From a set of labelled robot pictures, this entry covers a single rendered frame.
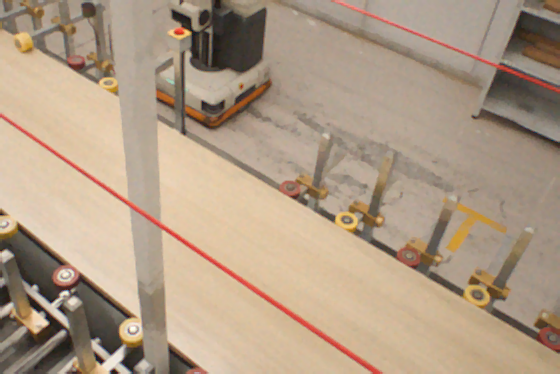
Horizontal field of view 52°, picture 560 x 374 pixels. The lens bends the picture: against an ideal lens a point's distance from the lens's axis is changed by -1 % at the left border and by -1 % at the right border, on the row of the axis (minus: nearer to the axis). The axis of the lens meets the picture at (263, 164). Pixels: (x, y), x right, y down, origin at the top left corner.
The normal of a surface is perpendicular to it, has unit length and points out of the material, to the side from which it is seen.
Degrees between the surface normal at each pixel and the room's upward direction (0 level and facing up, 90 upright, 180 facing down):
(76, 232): 0
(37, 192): 0
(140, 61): 90
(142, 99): 90
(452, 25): 90
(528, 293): 0
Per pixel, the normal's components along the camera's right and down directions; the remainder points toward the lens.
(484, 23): -0.60, 0.49
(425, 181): 0.08, -0.74
